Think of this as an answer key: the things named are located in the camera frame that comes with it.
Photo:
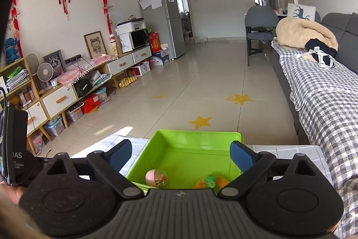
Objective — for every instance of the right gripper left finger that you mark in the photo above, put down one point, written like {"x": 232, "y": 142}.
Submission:
{"x": 107, "y": 165}

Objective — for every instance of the grey office chair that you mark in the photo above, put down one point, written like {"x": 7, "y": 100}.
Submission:
{"x": 260, "y": 23}

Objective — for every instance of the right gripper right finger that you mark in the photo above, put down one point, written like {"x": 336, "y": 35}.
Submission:
{"x": 254, "y": 166}

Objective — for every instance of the red gift box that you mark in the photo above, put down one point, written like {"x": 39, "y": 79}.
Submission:
{"x": 154, "y": 42}

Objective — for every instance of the white deer pillow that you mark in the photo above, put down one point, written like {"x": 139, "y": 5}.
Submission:
{"x": 301, "y": 11}

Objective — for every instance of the grey fabric sofa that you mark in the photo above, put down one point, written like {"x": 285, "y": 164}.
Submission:
{"x": 344, "y": 27}

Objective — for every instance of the white printer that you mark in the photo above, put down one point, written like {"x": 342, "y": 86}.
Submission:
{"x": 130, "y": 26}

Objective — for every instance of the silver refrigerator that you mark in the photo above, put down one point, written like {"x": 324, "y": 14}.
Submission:
{"x": 163, "y": 17}

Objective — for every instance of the red storage box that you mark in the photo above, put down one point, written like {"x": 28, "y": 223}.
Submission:
{"x": 90, "y": 103}

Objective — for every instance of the small white desk fan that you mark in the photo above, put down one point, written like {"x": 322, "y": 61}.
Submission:
{"x": 45, "y": 73}

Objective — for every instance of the checked sofa blanket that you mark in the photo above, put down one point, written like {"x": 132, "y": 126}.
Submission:
{"x": 326, "y": 103}

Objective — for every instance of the person left hand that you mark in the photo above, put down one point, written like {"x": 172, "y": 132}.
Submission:
{"x": 12, "y": 193}

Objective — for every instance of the framed cartoon picture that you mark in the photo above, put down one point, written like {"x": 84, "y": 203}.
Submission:
{"x": 95, "y": 44}

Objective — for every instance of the dark framed picture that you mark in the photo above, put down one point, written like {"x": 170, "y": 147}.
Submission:
{"x": 57, "y": 62}

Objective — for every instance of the pink toy egg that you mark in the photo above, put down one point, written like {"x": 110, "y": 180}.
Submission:
{"x": 156, "y": 178}

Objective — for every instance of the black microwave oven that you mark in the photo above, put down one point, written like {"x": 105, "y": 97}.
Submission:
{"x": 134, "y": 40}

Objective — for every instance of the white tv cabinet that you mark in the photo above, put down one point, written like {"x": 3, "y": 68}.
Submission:
{"x": 55, "y": 101}

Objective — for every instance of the orange toy with green top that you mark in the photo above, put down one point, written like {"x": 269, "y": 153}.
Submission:
{"x": 211, "y": 182}

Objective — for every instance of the beige quilted blanket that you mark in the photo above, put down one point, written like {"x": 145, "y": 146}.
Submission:
{"x": 294, "y": 32}

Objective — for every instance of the green plastic cookie box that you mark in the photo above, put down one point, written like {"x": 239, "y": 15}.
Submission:
{"x": 186, "y": 157}

